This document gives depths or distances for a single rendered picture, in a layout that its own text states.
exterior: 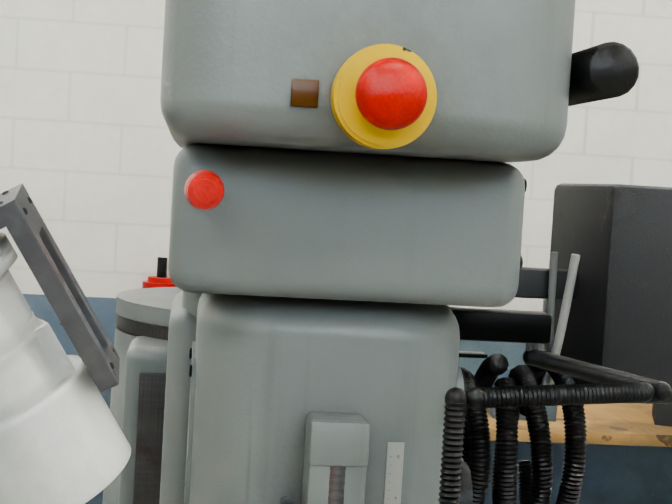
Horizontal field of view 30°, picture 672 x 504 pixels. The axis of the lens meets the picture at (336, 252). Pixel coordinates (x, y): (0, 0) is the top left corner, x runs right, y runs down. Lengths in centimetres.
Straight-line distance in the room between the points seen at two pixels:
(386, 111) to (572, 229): 66
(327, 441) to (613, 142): 466
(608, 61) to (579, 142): 460
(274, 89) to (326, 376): 23
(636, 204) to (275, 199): 49
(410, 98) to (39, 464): 30
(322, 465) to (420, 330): 12
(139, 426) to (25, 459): 84
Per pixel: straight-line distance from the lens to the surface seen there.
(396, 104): 69
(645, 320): 124
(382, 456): 90
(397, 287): 84
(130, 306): 146
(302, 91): 74
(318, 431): 84
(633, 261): 123
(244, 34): 74
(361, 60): 72
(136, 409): 135
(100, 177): 517
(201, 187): 69
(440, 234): 85
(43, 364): 52
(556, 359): 98
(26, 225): 50
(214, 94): 74
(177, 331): 107
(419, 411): 90
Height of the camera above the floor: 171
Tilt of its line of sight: 3 degrees down
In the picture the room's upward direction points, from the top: 3 degrees clockwise
